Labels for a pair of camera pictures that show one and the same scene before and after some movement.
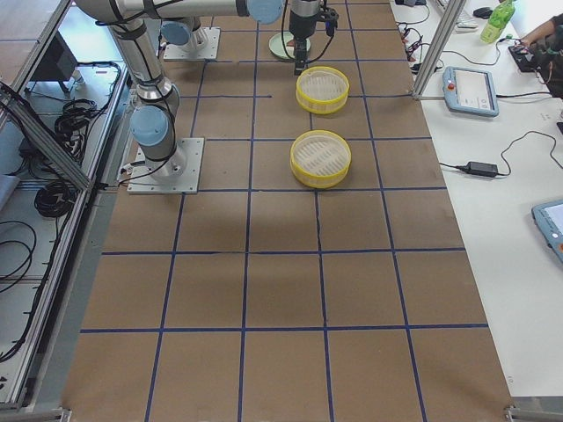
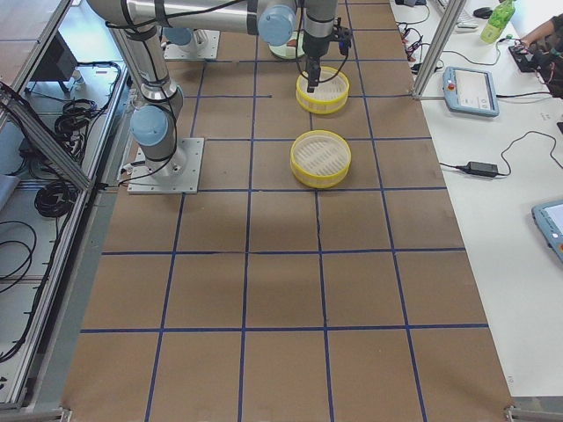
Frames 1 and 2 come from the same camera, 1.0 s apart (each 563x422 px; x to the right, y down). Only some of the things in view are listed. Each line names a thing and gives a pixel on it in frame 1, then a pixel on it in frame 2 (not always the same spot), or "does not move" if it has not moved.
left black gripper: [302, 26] → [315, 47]
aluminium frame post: [450, 14] does not move
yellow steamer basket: [320, 159] does not move
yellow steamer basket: [322, 90] does not move
